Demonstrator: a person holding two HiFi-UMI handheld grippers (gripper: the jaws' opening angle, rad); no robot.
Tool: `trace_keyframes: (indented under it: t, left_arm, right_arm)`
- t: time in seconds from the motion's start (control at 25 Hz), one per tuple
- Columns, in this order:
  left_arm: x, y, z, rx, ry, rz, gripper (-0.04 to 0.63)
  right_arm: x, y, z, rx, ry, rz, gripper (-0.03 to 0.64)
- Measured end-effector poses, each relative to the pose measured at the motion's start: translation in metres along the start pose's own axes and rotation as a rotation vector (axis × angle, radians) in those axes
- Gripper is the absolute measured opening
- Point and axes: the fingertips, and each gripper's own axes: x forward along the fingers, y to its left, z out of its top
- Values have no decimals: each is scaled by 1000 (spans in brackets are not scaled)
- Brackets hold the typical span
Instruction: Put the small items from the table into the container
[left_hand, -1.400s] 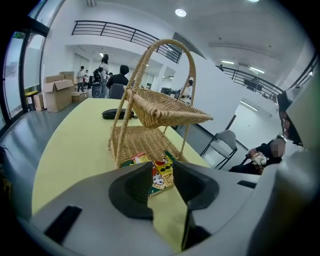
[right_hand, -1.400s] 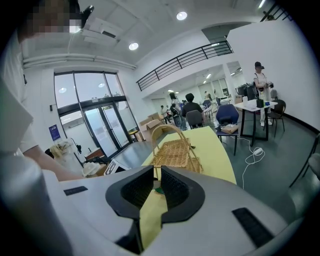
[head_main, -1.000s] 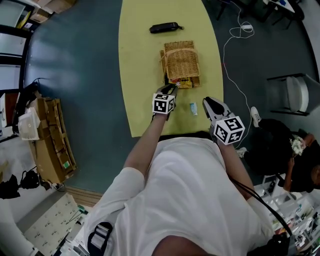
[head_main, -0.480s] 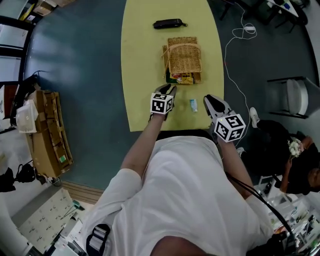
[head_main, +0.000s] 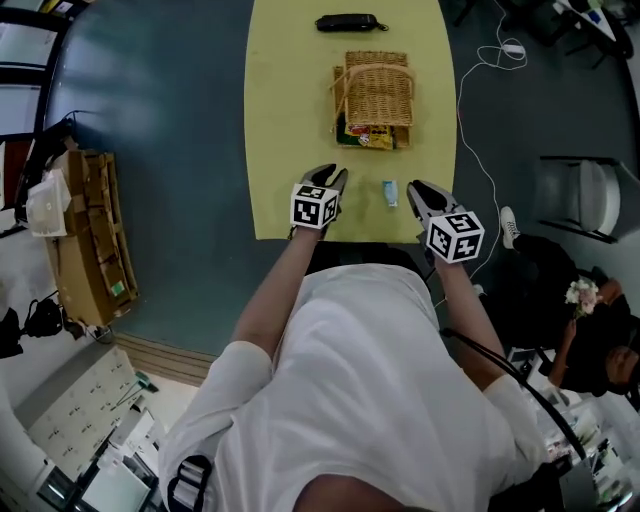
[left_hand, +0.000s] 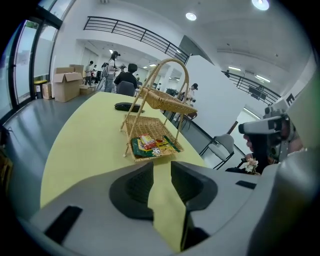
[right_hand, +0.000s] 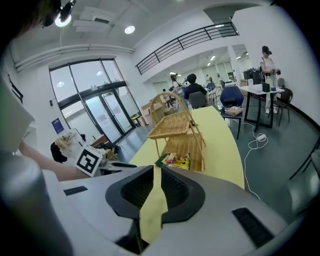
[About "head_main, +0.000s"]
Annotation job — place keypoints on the grey chair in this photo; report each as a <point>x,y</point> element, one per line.
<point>595,200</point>

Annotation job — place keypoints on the person's white shirt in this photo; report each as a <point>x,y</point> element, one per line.
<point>360,390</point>

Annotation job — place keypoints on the green yellow snack packet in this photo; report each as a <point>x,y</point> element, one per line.
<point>380,137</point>

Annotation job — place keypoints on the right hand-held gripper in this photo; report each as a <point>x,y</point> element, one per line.
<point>452,237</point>

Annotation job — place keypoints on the wicker basket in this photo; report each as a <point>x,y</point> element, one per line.
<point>380,95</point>

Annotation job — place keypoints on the black grey device pack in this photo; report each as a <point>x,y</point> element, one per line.
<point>565,487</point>

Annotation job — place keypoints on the wooden slat ramp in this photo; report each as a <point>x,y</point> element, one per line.
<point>165,357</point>

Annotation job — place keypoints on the light blue plastic packet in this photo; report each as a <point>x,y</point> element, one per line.
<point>390,192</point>

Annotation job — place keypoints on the white flower bouquet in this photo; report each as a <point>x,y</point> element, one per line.
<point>582,295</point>

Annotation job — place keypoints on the black zip case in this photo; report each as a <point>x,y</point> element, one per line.
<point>347,22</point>

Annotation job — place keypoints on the white square box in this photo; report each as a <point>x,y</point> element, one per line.
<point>48,205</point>

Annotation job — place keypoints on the black bag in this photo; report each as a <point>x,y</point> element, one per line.
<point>37,150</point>

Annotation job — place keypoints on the person's right forearm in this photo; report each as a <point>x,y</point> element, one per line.
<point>465,320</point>

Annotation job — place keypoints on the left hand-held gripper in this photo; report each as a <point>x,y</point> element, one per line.
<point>307,210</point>

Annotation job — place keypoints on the green hand tool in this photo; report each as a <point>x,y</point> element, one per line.
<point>146,382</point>

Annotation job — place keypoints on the long brown cardboard box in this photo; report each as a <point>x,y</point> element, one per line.
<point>85,280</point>

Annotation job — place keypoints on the white storage shelf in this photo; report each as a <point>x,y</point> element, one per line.
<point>585,430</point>

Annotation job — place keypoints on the person's left forearm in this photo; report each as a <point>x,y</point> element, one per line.
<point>275,295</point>

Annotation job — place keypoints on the black headset gear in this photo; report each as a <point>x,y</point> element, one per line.
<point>42,320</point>

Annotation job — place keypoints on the white dotted board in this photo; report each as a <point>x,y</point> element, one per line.
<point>80,415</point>

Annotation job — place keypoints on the white power adapter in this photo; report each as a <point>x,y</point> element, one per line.
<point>513,49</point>

